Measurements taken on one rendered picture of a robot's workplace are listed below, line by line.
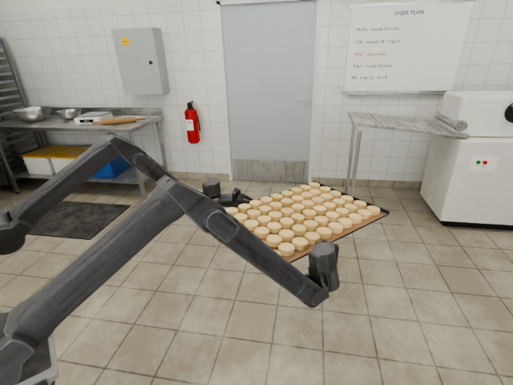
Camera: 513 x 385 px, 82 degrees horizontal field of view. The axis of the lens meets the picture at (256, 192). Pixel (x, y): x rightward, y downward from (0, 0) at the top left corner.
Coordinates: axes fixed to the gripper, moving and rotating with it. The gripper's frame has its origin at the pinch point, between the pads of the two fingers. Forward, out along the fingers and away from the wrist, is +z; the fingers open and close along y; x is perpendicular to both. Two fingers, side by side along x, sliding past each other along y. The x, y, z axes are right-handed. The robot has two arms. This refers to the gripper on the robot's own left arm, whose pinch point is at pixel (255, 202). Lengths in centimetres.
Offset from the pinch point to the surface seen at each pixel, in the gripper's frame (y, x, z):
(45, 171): 78, -201, -295
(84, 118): 10, -203, -225
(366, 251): 98, -110, 81
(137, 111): 11, -253, -186
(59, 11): -101, -264, -270
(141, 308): 103, -30, -83
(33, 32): -80, -266, -312
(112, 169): 70, -200, -201
